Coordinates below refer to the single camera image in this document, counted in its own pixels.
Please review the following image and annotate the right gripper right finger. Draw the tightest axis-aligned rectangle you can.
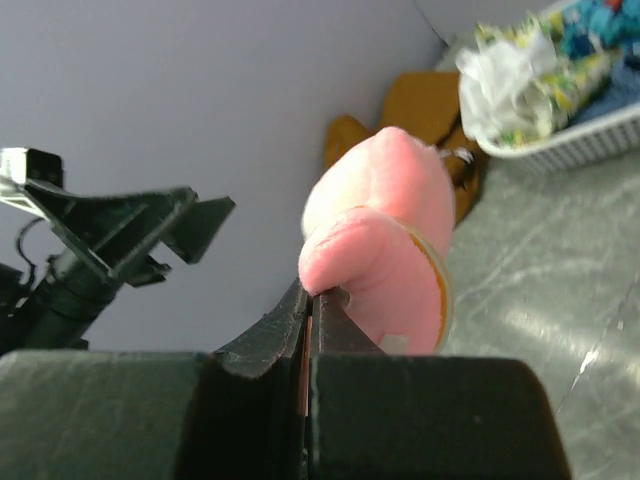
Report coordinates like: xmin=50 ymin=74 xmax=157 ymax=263
xmin=309 ymin=292 xmax=571 ymax=479

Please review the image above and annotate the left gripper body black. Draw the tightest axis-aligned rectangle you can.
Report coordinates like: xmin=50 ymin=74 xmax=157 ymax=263
xmin=1 ymin=147 xmax=173 ymax=293

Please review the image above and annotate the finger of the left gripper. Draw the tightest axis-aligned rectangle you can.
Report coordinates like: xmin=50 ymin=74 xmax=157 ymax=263
xmin=162 ymin=196 xmax=235 ymax=264
xmin=24 ymin=181 xmax=198 ymax=280

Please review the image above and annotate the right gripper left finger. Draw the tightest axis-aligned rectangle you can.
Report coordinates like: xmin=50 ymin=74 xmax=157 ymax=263
xmin=1 ymin=283 xmax=308 ymax=479

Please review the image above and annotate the pink frog plush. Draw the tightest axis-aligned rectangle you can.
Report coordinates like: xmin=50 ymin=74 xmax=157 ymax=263
xmin=298 ymin=127 xmax=456 ymax=355

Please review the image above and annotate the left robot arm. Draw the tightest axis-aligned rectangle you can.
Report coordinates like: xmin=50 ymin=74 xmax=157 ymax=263
xmin=1 ymin=147 xmax=235 ymax=353

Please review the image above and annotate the brown garment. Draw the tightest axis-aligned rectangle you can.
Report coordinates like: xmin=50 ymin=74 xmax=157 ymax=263
xmin=323 ymin=71 xmax=489 ymax=222

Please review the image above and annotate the white green cloth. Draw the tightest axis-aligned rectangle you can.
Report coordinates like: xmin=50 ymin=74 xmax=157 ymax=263
xmin=455 ymin=11 xmax=609 ymax=148

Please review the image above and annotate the white laundry basket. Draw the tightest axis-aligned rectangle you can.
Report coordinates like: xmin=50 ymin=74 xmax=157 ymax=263
xmin=434 ymin=49 xmax=640 ymax=175

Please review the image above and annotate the blue patterned cloth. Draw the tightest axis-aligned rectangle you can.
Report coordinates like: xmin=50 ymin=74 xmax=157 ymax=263
xmin=561 ymin=0 xmax=639 ymax=126

